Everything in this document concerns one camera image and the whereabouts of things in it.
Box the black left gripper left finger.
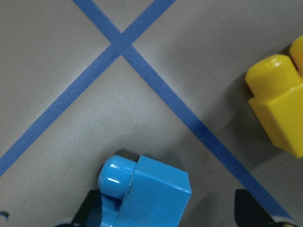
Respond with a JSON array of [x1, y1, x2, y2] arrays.
[[71, 190, 102, 227]]

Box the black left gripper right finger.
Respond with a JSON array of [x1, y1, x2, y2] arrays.
[[234, 189, 275, 227]]

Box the blue toy block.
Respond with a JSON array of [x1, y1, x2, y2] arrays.
[[98, 155, 192, 227]]

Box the yellow toy block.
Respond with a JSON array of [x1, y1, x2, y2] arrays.
[[245, 37, 303, 158]]

